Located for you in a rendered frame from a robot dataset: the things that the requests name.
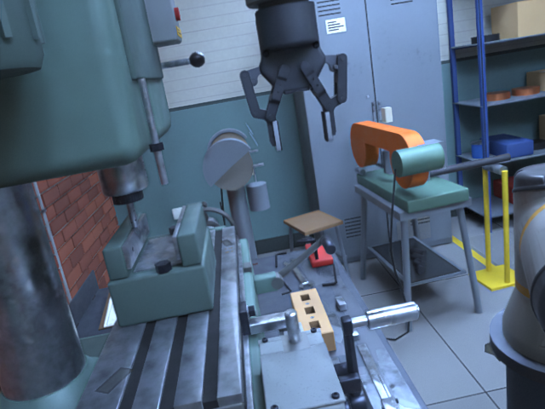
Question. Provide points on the silver trip plunger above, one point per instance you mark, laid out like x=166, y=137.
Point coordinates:
x=292, y=326

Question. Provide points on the black vise knob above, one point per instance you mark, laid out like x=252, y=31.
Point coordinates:
x=162, y=266

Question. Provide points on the grey metal stand table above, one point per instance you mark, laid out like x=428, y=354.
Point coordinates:
x=404, y=238

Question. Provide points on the teal milling machine body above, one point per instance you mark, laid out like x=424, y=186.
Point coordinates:
x=76, y=85

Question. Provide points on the grey steel column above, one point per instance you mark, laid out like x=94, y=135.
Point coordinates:
x=304, y=162

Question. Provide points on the tan wooden rack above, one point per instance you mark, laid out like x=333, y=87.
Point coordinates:
x=317, y=324

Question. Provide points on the wooden framed board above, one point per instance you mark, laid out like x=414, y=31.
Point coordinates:
x=108, y=313

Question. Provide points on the large cardboard box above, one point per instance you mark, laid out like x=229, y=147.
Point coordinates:
x=517, y=19

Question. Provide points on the white wall switch box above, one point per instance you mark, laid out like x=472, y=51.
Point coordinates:
x=386, y=114

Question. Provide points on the grey pedestal disc sander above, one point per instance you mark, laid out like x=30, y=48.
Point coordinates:
x=227, y=166

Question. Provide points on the wooden top stool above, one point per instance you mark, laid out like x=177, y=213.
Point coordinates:
x=313, y=222

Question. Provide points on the dark steel bar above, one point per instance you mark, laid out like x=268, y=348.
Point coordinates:
x=472, y=164

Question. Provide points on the red tool box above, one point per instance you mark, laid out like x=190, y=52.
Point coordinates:
x=320, y=260

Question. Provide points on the orange disc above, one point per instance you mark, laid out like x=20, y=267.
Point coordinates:
x=499, y=96
x=526, y=90

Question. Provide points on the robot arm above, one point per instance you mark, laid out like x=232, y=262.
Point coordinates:
x=528, y=200

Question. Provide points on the black hex key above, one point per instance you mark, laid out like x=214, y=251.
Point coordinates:
x=333, y=272

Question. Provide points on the white paper label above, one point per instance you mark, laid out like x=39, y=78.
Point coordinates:
x=335, y=26

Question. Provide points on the small cardboard box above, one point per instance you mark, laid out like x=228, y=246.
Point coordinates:
x=536, y=81

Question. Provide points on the white wall socket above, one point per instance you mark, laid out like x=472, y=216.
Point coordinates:
x=177, y=213

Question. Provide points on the blue shelf unit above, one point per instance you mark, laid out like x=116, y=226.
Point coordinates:
x=454, y=85

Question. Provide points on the grey control box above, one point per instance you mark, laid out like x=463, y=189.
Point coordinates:
x=164, y=21

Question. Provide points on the small grey setting block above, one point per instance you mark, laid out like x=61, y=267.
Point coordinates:
x=340, y=303

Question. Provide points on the orange and teal bandsaw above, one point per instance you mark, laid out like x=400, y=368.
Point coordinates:
x=409, y=170

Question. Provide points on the small blue can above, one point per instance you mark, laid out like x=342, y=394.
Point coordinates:
x=477, y=149

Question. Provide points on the grey metal locker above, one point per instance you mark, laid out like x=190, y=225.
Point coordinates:
x=400, y=76

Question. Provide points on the black feed lever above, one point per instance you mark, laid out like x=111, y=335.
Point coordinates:
x=349, y=341

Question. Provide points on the black table stop dog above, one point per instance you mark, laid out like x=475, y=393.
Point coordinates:
x=243, y=313

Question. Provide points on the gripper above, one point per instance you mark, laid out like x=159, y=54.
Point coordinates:
x=287, y=38

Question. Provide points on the yellow roller stand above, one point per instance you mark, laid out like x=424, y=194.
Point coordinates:
x=496, y=272

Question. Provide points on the white roller shutter door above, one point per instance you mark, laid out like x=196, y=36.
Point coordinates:
x=213, y=64

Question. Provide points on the black ball quill lever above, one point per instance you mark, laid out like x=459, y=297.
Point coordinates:
x=196, y=59

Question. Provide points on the blue box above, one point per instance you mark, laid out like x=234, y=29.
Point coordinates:
x=511, y=145

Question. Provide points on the teal machine vise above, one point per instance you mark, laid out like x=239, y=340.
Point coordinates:
x=170, y=285

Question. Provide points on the steel depth stop rod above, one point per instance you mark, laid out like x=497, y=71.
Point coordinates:
x=152, y=128

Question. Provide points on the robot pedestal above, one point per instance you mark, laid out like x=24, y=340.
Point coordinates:
x=528, y=385

